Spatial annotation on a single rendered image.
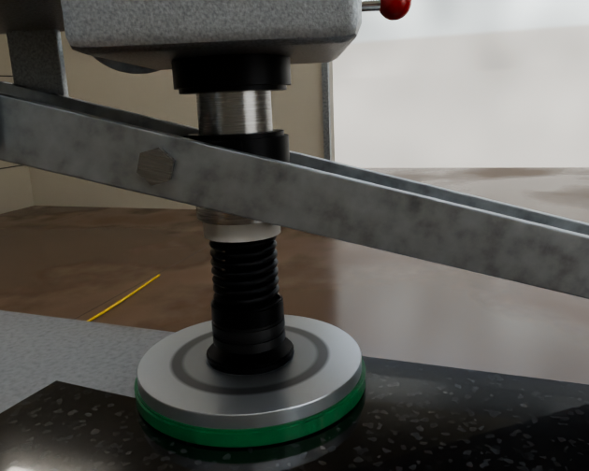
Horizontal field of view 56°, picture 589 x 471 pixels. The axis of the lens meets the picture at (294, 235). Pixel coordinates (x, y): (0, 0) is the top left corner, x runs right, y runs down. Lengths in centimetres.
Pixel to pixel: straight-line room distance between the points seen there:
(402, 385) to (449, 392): 4
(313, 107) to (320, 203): 500
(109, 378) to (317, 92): 494
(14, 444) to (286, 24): 39
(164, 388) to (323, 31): 32
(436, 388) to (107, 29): 40
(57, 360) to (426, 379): 39
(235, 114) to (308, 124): 500
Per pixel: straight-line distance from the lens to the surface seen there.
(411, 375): 57
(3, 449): 53
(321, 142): 543
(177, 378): 52
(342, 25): 39
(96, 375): 62
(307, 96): 545
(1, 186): 703
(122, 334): 71
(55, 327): 77
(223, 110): 47
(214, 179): 44
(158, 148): 44
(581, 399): 56
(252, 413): 46
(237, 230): 47
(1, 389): 63
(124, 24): 40
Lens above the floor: 108
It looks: 14 degrees down
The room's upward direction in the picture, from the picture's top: 2 degrees counter-clockwise
